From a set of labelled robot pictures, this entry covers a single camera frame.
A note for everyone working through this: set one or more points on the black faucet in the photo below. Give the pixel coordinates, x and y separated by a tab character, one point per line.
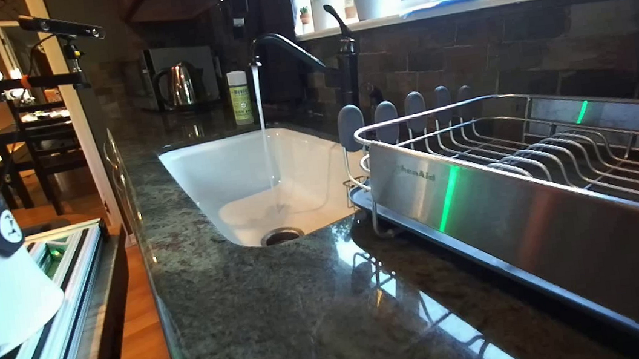
341	61

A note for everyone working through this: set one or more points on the black faucet lever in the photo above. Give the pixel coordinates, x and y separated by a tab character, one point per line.
336	19

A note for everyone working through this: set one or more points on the white sink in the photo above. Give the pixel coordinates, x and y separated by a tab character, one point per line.
259	181

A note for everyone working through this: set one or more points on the green soap bottle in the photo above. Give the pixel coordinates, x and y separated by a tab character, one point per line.
240	98

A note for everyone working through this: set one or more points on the small terracotta pot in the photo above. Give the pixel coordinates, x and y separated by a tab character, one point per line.
305	16

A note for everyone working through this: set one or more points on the steel electric kettle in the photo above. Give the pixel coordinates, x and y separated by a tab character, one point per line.
179	86

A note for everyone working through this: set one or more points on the white pot with plant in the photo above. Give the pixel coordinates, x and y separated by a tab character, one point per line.
321	5

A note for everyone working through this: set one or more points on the stainless steel dish rack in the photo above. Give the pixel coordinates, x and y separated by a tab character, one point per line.
541	195

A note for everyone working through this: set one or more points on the dark wooden chair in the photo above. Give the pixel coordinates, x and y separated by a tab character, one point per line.
50	145

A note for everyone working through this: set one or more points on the dark wooden dining table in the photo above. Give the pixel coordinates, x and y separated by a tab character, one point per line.
10	144

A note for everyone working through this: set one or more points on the camera on mount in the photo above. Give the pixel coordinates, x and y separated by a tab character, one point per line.
60	28

